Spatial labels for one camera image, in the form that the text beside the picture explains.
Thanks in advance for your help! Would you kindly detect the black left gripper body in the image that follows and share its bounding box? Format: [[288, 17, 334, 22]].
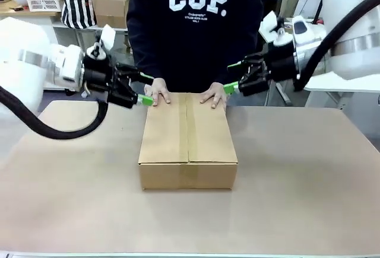
[[84, 53, 117, 104]]

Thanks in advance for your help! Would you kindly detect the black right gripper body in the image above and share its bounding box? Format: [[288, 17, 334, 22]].
[[262, 46, 297, 82]]

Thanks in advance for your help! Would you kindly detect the brown cardboard shipping box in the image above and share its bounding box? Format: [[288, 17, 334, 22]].
[[138, 91, 239, 191]]

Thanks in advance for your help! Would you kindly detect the person left forearm navy sleeve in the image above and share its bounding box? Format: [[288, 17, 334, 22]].
[[218, 29, 264, 88]]

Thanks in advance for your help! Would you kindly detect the person right forearm navy sleeve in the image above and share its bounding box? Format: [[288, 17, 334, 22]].
[[126, 23, 160, 83]]

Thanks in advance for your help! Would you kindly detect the person right hand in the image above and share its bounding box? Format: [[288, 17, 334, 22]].
[[144, 77, 172, 107]]

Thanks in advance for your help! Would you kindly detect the person left hand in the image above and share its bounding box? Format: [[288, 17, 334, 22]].
[[199, 81, 229, 110]]

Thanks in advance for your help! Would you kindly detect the person in navy CGP sweatshirt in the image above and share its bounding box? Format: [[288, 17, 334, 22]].
[[126, 0, 265, 93]]

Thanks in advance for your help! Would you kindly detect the white side table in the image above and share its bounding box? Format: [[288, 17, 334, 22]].
[[303, 74, 380, 107]]

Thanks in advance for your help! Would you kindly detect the open brown cardboard carton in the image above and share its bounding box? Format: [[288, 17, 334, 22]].
[[91, 0, 131, 29]]

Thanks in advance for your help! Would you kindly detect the black white striped tote bag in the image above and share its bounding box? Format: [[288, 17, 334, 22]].
[[60, 0, 97, 30]]

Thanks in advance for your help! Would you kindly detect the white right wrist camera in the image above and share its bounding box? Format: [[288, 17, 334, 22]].
[[259, 11, 295, 48]]

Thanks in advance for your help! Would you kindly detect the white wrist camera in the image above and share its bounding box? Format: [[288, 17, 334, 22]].
[[259, 11, 295, 48], [85, 23, 117, 62]]

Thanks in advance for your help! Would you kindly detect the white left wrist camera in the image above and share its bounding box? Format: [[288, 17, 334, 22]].
[[85, 23, 117, 62]]

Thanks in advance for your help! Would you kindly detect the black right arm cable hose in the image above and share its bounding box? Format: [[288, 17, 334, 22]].
[[293, 0, 380, 93]]

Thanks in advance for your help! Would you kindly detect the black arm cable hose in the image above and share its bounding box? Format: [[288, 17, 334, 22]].
[[0, 85, 108, 140], [293, 0, 380, 93]]

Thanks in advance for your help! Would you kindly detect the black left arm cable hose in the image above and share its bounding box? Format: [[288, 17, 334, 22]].
[[0, 85, 108, 140]]

